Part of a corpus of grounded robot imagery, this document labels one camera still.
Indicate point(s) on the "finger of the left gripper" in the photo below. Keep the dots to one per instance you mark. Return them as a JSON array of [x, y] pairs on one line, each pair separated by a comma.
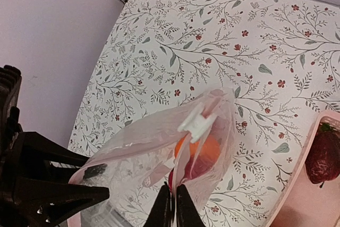
[[36, 149], [44, 203]]

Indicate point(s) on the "orange tangerine toy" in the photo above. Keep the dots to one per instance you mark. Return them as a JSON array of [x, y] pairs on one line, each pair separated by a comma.
[[209, 151]]

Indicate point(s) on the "clear zip top bag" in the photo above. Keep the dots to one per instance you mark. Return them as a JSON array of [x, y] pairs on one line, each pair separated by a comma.
[[139, 159]]

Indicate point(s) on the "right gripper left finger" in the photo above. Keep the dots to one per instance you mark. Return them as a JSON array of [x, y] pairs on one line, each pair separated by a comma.
[[161, 211]]

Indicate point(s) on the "dark purple fruit toy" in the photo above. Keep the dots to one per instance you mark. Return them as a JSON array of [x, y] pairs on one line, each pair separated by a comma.
[[322, 163]]

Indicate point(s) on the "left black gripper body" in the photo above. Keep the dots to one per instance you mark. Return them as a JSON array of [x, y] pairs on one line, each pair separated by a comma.
[[15, 211]]

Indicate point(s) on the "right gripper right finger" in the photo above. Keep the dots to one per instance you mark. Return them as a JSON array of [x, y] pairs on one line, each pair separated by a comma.
[[186, 212]]

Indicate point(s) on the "floral table mat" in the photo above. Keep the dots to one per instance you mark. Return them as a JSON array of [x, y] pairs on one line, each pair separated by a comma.
[[279, 57]]

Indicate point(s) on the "pink plastic basket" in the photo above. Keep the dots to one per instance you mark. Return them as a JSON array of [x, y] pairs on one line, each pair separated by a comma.
[[302, 203]]

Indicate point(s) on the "red mushroom toy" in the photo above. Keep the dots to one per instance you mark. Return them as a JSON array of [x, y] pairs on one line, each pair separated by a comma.
[[193, 171]]

